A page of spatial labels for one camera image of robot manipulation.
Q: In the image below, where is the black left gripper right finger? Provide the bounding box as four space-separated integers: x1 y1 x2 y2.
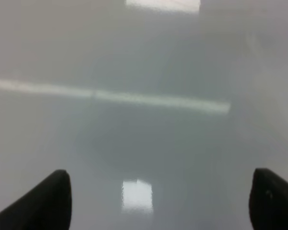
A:
249 168 288 230

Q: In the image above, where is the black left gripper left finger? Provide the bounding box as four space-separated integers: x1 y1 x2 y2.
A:
0 170 72 230

